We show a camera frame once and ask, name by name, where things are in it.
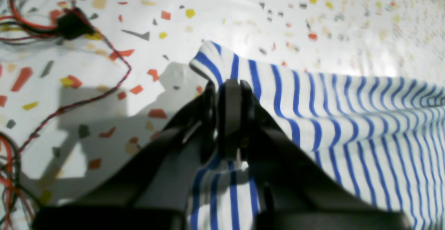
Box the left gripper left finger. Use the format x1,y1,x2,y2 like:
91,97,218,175
32,82,217,230

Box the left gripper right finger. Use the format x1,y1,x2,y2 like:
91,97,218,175
217,79,411,230

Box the blue white striped t-shirt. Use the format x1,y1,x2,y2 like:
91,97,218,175
189,41,444,230

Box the red and black wires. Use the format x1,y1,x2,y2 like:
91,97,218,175
0,0,132,223

